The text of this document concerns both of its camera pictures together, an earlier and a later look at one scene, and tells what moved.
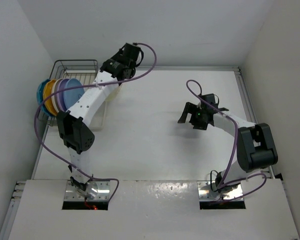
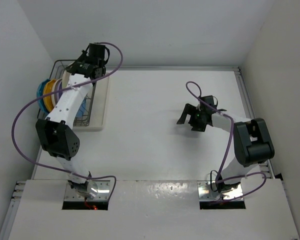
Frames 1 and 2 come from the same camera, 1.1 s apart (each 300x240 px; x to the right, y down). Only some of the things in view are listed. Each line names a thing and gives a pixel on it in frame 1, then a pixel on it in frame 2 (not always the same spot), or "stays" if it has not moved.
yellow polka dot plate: (47, 92) stays
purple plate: (61, 95) stays
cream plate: (54, 89) stays
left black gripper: (112, 58) to (80, 57)
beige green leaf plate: (112, 96) to (65, 79)
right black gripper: (190, 108) stays
